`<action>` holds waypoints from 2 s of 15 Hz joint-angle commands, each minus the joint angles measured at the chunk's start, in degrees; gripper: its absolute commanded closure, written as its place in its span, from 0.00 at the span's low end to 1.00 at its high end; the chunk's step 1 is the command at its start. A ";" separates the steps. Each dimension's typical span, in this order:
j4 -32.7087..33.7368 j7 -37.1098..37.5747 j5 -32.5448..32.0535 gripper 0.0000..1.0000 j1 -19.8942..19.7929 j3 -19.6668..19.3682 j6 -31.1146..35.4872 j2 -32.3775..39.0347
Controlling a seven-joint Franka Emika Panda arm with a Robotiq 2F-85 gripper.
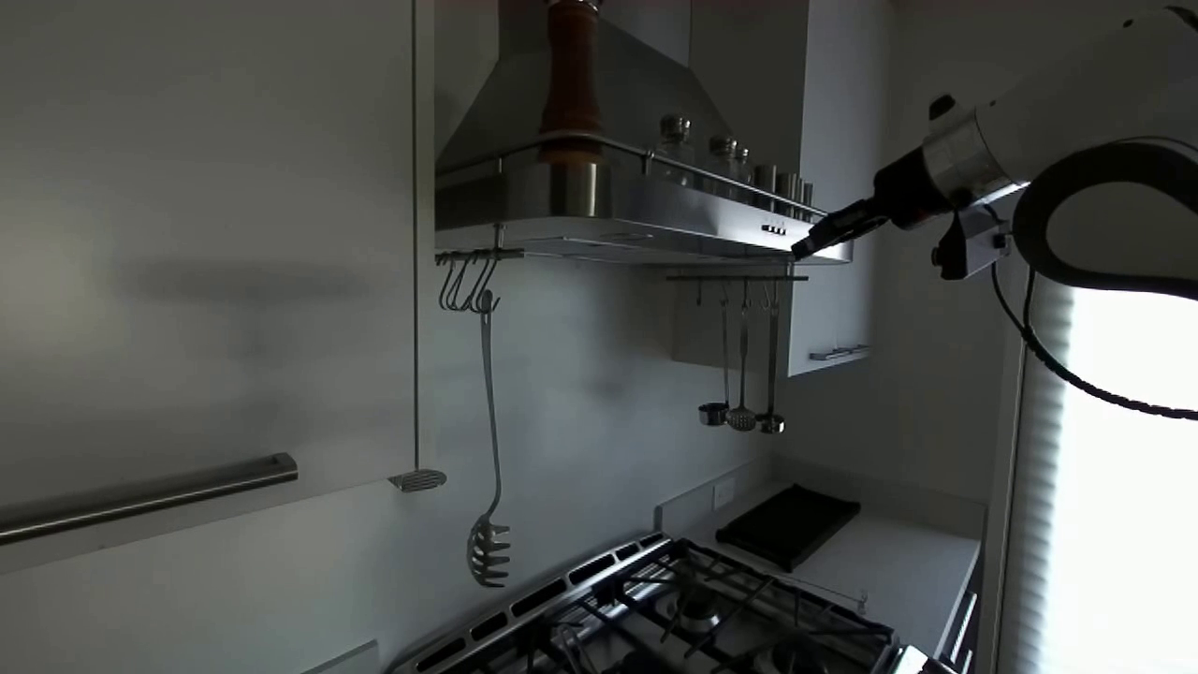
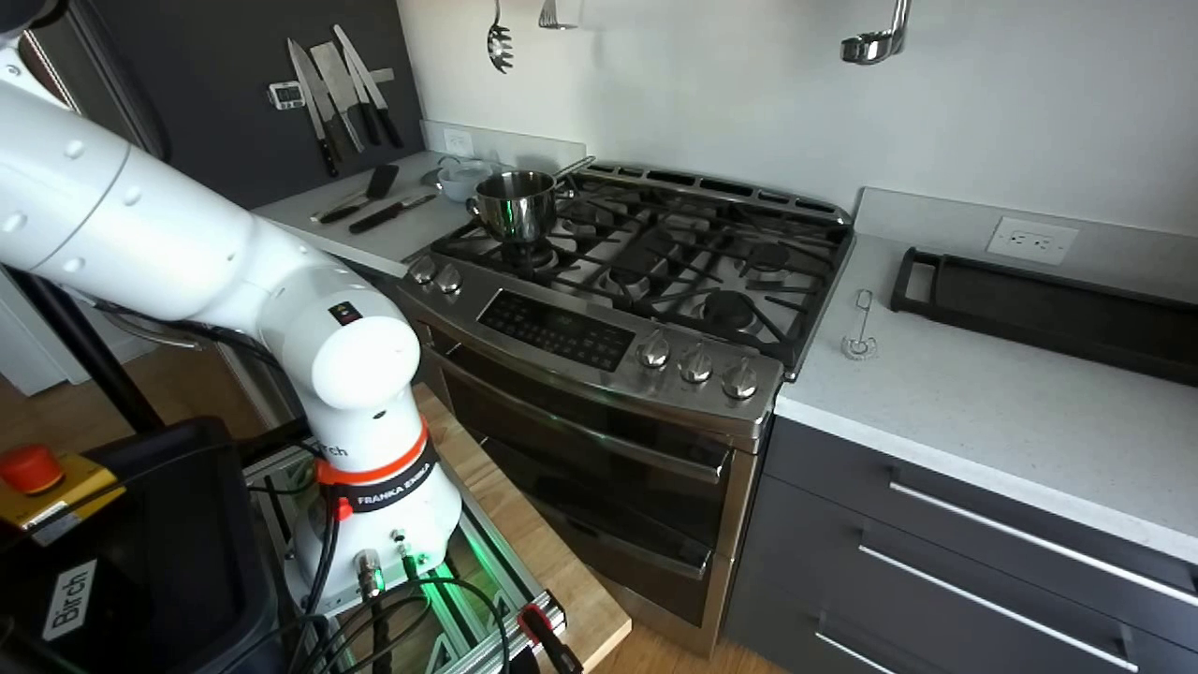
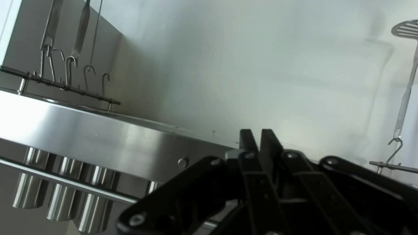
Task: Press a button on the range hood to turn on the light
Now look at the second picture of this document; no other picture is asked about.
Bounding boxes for yellow button box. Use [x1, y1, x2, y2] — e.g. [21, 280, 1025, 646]
[0, 444, 131, 535]

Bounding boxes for red emergency stop button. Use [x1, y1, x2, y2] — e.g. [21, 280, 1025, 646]
[0, 443, 71, 500]

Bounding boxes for black gas stove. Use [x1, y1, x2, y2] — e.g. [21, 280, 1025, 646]
[397, 158, 860, 654]

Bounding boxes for stainless steel pot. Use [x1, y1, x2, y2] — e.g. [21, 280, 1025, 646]
[466, 167, 570, 247]

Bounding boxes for clear glass bowl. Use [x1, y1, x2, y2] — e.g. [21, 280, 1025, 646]
[431, 154, 505, 207]

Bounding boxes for wooden table top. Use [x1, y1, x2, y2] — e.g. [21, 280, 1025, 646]
[409, 380, 638, 674]

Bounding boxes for hanging metal whisk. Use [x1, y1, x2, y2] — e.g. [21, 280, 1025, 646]
[484, 0, 522, 79]

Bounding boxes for dark base cabinet drawers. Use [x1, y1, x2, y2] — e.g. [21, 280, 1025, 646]
[719, 414, 1198, 674]

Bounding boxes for small steel measuring ladle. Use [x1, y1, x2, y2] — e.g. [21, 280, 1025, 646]
[837, 30, 895, 67]

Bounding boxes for magnetic knife strip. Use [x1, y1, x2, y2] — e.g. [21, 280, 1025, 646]
[266, 62, 402, 114]

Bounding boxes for black rectangular tray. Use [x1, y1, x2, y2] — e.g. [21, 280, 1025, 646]
[886, 244, 1198, 388]

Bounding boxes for black box with white label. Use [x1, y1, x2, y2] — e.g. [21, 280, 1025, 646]
[0, 414, 293, 674]

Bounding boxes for black stand pole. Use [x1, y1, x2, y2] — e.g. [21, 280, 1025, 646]
[8, 264, 167, 443]

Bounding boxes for white wall outlet plate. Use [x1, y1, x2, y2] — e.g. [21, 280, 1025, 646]
[985, 211, 1083, 269]
[433, 121, 478, 162]

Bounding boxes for red cable connector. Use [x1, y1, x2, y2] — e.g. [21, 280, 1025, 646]
[514, 595, 588, 674]

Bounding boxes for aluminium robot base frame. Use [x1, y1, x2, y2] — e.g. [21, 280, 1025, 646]
[243, 444, 592, 674]

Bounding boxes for black handled kitchen knife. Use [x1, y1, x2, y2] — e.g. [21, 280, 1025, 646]
[329, 22, 409, 154]
[285, 33, 343, 181]

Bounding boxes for black base cables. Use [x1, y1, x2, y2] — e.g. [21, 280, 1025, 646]
[256, 478, 515, 674]

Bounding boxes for black handled cleaver knife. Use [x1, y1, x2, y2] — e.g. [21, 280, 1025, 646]
[308, 38, 381, 158]

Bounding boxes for short steel drawer handle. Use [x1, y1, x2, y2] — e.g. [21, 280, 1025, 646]
[807, 626, 899, 674]

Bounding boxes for long steel drawer handle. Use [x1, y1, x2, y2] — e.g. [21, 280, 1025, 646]
[854, 543, 1144, 674]
[884, 474, 1198, 600]

